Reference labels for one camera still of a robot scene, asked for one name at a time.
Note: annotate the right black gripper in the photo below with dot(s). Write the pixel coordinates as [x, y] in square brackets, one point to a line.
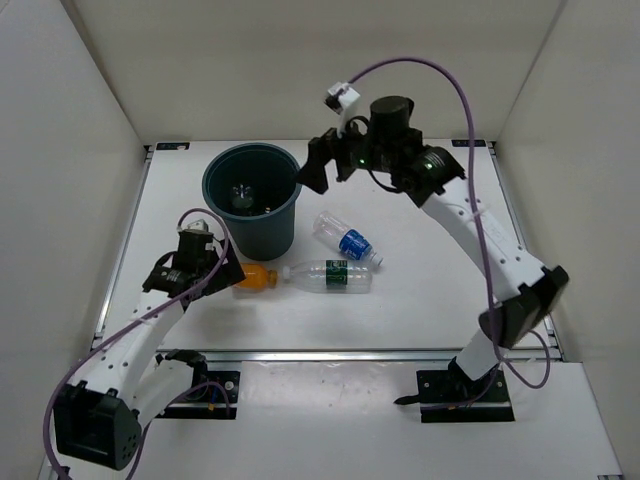
[323, 148]

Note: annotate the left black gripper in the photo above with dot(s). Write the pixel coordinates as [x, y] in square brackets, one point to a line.
[229, 274]

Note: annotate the orange plastic bottle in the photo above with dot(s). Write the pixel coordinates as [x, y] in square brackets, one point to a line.
[257, 277]

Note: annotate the clear bottle black label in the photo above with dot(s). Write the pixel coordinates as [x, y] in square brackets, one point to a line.
[242, 197]

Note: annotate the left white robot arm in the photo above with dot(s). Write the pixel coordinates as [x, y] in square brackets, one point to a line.
[102, 412]

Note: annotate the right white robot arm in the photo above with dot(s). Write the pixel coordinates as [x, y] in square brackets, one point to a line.
[521, 289]

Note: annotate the dark teal plastic bin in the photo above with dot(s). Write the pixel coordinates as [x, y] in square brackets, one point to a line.
[253, 188]

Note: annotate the clear bottle blue label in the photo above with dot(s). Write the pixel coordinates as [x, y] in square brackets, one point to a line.
[342, 238]

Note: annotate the clear bottle green label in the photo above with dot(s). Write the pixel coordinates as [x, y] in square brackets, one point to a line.
[329, 276]

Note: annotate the right black corner label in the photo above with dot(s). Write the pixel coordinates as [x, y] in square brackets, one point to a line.
[464, 143]

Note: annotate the black corner label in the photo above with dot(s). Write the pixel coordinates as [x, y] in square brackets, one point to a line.
[172, 146]
[464, 143]

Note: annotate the left black corner label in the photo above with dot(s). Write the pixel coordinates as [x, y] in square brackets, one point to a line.
[172, 146]

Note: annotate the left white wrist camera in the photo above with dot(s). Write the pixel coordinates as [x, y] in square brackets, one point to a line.
[196, 225]

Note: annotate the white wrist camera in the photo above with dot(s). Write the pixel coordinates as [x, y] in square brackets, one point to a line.
[342, 99]
[196, 225]

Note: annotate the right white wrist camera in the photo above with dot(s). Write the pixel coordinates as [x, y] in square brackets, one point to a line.
[342, 99]

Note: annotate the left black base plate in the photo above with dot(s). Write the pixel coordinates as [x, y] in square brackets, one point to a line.
[207, 403]

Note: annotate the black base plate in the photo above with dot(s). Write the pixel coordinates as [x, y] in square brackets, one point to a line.
[207, 403]
[441, 399]

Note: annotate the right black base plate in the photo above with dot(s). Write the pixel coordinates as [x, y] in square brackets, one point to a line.
[441, 399]

